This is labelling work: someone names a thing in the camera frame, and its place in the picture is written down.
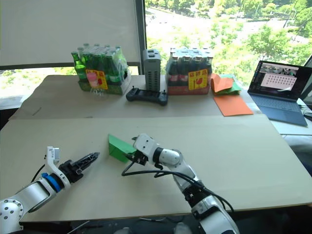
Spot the dark window frame post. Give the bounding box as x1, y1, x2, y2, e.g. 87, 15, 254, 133
135, 0, 147, 75

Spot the shrink-wrapped green glass bottle pack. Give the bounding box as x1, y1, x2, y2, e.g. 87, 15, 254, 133
71, 43, 133, 96

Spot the folded orange paper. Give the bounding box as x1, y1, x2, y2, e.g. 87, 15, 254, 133
210, 73, 235, 93

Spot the black handheld controller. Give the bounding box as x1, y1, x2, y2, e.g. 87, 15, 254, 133
125, 85, 169, 106

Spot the dark blue open laptop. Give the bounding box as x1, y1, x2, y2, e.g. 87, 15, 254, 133
247, 60, 312, 127

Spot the shrink-wrapped dark cola bottle pack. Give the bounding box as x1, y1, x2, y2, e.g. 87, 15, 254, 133
165, 47, 214, 96

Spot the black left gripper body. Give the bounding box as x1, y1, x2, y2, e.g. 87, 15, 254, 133
58, 159, 85, 184

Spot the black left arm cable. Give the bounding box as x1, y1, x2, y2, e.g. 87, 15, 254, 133
30, 164, 47, 184

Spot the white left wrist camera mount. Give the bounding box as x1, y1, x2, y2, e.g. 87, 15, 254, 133
46, 146, 71, 184

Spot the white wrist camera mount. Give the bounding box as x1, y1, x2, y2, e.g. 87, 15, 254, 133
132, 133, 159, 165
46, 146, 71, 184

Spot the white roller blind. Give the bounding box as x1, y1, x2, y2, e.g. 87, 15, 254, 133
0, 0, 138, 67

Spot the flat orange paper sheet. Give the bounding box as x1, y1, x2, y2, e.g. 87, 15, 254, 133
213, 95, 254, 117

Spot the green paper sheet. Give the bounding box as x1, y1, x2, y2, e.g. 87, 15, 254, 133
107, 134, 138, 164

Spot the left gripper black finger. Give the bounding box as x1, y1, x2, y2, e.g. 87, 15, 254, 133
81, 152, 100, 172
76, 152, 98, 167

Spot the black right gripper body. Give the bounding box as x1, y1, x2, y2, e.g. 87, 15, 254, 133
132, 149, 149, 167

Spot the grey perforated box device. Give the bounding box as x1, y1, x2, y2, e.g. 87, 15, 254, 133
142, 48, 162, 92

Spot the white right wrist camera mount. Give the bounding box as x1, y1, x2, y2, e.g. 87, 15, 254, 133
132, 133, 159, 165

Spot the folded green paper stack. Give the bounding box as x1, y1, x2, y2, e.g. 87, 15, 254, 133
218, 74, 243, 96

